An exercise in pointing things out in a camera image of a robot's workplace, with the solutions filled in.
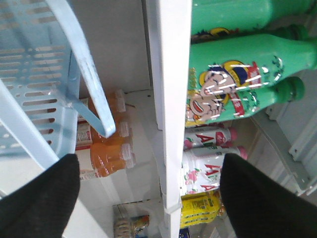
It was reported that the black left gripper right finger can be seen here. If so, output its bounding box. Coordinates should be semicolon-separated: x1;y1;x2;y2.
220;153;317;238

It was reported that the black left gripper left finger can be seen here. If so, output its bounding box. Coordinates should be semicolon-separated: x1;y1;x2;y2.
0;154;80;238

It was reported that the light blue plastic basket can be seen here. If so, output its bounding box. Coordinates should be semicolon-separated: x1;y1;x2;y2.
0;0;117;172

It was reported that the yellow pear drink bottle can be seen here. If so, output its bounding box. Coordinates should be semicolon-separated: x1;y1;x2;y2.
180;190;226;228

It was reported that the white milk drink bottle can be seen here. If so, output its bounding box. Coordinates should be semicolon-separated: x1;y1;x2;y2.
183;126;238;150
180;146;248;196

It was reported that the orange C100 juice bottle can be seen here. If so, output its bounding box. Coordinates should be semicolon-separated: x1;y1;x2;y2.
75;120;132;151
80;89;126;122
75;143;136;180

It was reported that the green cartoon tea bottle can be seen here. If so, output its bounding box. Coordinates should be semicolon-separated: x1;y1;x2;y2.
191;0;317;35
185;34;317;127

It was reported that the white shelf unit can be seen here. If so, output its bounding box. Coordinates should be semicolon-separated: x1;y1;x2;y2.
64;0;317;238

